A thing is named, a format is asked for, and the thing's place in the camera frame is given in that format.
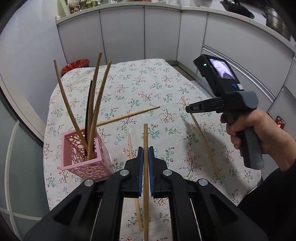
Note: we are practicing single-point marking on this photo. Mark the white kitchen cabinet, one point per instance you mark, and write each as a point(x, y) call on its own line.
point(161, 32)

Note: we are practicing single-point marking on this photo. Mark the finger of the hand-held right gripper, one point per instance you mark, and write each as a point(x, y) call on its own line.
point(203, 107)

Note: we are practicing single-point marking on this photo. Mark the frosted glass door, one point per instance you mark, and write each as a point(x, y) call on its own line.
point(18, 166)

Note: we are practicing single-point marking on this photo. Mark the metal pot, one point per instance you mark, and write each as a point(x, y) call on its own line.
point(276, 22)

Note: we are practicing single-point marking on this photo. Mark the person's right forearm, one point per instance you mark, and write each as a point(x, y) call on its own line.
point(277, 204)

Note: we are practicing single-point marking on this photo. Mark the wooden chopstick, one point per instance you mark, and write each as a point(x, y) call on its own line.
point(145, 139)
point(95, 92)
point(100, 99)
point(201, 136)
point(129, 115)
point(67, 104)
point(130, 143)

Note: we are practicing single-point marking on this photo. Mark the person's right hand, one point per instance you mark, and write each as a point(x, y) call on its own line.
point(266, 132)

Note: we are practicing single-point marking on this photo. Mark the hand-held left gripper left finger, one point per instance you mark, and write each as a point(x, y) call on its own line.
point(140, 171)

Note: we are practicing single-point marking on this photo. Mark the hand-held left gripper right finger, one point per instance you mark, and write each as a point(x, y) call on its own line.
point(151, 171)

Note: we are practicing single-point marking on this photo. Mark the white plastic bag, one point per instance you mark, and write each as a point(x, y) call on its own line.
point(74, 2)

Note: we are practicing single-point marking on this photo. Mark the bin with red bag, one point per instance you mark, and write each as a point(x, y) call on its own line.
point(75, 66)

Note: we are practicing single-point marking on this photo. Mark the black wok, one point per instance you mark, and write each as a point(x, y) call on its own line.
point(238, 9)

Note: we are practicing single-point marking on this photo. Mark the smartphone with red screen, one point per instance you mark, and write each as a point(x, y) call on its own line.
point(280, 122)

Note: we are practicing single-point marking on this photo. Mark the sprouting garlic bulbs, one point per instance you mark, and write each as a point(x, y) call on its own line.
point(90, 2)

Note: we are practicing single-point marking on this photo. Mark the floral tablecloth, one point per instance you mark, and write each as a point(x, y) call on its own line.
point(143, 83)

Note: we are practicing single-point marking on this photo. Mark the pink perforated utensil holder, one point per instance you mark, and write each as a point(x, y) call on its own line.
point(78, 162)

